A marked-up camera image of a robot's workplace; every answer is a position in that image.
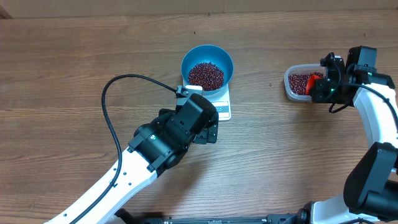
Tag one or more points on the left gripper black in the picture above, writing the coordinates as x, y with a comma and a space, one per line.
204, 137

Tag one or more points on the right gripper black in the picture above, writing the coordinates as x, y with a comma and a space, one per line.
321, 96

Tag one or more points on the red measuring scoop blue handle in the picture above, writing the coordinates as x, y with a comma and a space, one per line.
311, 82

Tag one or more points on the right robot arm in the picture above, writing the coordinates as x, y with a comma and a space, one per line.
368, 195

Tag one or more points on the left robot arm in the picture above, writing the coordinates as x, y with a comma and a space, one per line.
155, 147

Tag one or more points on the white kitchen scale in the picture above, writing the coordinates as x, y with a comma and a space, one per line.
219, 98

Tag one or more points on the blue bowl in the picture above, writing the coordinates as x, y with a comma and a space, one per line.
208, 53

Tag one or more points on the clear plastic container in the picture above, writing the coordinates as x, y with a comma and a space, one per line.
300, 69

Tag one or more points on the red beans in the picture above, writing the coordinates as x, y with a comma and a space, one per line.
207, 75

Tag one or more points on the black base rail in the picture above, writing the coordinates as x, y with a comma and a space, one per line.
217, 220

